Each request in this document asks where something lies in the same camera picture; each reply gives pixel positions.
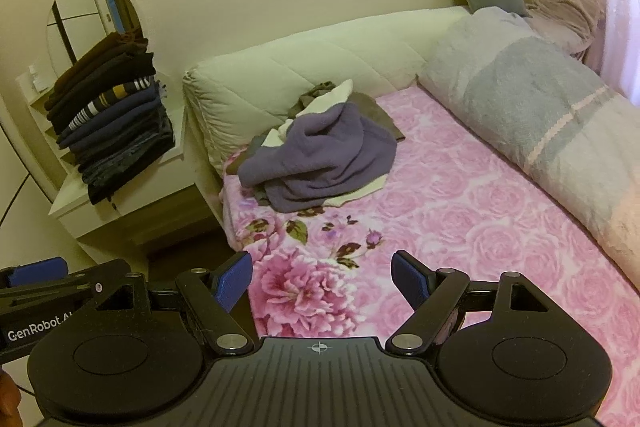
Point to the olive garment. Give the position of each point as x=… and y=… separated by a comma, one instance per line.
x=317, y=92

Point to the white dressing table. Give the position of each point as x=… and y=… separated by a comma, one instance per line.
x=150, y=207

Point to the grey and white rolled duvet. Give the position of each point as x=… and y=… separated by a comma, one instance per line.
x=525, y=97

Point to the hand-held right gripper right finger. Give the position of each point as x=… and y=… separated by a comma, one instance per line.
x=411, y=279

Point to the pink floral blanket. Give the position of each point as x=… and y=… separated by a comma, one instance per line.
x=475, y=217

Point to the oval wall mirror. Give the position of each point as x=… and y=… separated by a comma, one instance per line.
x=80, y=7

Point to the purple cardigan with cream trim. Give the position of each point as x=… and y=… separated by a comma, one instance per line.
x=325, y=147

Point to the stack of dark folded clothes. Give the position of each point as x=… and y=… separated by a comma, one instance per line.
x=115, y=122

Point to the cream padded headboard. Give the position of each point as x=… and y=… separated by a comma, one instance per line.
x=300, y=57

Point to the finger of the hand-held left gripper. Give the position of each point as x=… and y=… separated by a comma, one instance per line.
x=40, y=271

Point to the pale pink pillow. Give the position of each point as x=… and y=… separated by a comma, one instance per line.
x=565, y=12

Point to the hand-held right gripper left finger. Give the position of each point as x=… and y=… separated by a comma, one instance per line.
x=234, y=279

